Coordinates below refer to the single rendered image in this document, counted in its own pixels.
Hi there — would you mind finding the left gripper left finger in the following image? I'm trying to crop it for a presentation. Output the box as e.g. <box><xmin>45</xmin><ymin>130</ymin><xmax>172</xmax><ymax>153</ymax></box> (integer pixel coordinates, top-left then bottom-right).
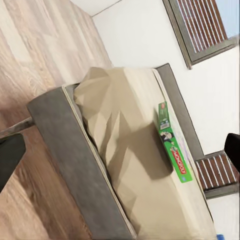
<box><xmin>0</xmin><ymin>132</ymin><xmax>26</xmax><ymax>193</ymax></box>

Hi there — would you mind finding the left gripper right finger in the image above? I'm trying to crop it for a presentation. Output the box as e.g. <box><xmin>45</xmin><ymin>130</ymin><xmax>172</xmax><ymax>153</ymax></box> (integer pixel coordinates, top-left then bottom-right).
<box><xmin>224</xmin><ymin>132</ymin><xmax>240</xmax><ymax>171</ymax></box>

